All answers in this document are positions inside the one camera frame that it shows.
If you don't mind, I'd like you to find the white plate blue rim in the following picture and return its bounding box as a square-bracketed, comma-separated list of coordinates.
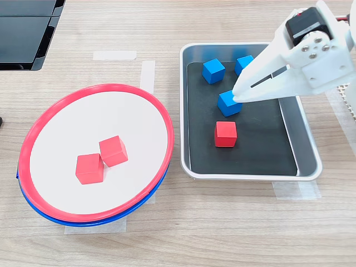
[15, 164, 170, 228]

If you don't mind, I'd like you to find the pale perforated base plate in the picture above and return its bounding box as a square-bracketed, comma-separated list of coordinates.
[337, 85, 356, 119]

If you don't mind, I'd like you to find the red cube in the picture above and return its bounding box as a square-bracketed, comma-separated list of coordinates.
[98, 135, 129, 168]
[214, 121, 238, 148]
[75, 153, 105, 185]

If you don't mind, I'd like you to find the white plate red rim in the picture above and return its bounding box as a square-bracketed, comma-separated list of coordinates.
[18, 83, 175, 223]

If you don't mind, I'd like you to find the blue cube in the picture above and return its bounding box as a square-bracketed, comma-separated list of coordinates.
[202, 58, 226, 85]
[234, 55, 255, 77]
[217, 90, 243, 118]

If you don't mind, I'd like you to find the steel tray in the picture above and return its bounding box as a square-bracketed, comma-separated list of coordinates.
[179, 42, 323, 181]

